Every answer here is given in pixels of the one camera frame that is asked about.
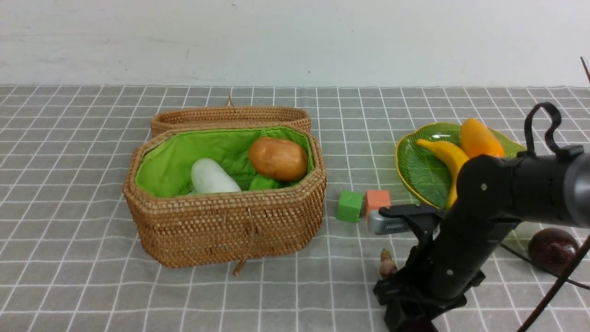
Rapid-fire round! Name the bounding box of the orange yellow mango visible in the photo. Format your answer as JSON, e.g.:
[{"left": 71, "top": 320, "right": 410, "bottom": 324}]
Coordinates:
[{"left": 459, "top": 118, "right": 506, "bottom": 158}]

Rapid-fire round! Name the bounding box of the yellow banana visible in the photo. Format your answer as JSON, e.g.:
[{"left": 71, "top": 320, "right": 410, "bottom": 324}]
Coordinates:
[{"left": 416, "top": 139, "right": 469, "bottom": 209}]

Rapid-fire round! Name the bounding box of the orange cube block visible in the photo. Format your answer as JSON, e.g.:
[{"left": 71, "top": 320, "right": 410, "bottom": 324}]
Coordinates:
[{"left": 365, "top": 190, "right": 391, "bottom": 220}]

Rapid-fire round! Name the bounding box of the white radish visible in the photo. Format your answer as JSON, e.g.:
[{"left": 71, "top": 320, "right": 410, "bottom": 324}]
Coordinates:
[{"left": 190, "top": 158, "right": 242, "bottom": 194}]

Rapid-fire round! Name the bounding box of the grey checked tablecloth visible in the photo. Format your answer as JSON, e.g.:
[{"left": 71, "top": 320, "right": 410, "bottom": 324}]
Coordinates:
[{"left": 0, "top": 86, "right": 589, "bottom": 332}]

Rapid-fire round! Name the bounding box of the dark purple passion fruit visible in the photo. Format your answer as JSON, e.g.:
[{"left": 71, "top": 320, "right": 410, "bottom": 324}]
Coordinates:
[{"left": 527, "top": 228, "right": 580, "bottom": 275}]

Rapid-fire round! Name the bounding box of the woven wicker basket lid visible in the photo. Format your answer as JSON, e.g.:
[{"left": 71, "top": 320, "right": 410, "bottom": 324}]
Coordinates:
[{"left": 150, "top": 96, "right": 311, "bottom": 137}]

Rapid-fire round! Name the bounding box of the green glass leaf plate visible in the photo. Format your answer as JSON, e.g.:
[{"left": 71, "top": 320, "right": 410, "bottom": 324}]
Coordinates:
[{"left": 395, "top": 123, "right": 525, "bottom": 210}]

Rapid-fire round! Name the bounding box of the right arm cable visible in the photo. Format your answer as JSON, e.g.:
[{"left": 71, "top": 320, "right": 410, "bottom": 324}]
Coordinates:
[{"left": 500, "top": 56, "right": 590, "bottom": 332}]

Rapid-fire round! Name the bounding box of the green cucumber gourd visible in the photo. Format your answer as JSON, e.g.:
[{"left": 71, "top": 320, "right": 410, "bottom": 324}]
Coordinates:
[{"left": 248, "top": 174, "right": 283, "bottom": 191}]

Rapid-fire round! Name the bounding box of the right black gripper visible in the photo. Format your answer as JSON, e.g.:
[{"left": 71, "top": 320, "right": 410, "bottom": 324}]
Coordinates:
[{"left": 373, "top": 246, "right": 485, "bottom": 332}]

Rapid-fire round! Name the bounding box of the brown potato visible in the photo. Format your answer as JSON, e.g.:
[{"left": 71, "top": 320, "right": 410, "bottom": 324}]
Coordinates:
[{"left": 248, "top": 137, "right": 308, "bottom": 182}]

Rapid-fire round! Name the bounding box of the green cube block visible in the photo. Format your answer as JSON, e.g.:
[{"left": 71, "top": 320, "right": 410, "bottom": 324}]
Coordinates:
[{"left": 336, "top": 190, "right": 363, "bottom": 224}]

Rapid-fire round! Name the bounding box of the woven wicker basket green lining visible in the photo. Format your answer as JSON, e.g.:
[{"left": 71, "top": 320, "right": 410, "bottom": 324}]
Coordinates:
[{"left": 122, "top": 125, "right": 327, "bottom": 277}]

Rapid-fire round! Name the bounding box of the purple eggplant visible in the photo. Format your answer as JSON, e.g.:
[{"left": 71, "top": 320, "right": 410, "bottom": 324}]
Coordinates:
[{"left": 379, "top": 249, "right": 398, "bottom": 279}]

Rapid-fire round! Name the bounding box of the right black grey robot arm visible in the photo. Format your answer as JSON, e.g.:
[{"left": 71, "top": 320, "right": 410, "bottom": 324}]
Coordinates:
[{"left": 370, "top": 153, "right": 589, "bottom": 332}]

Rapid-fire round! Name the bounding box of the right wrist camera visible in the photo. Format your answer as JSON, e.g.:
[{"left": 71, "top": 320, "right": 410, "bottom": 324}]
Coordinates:
[{"left": 367, "top": 204, "right": 445, "bottom": 244}]

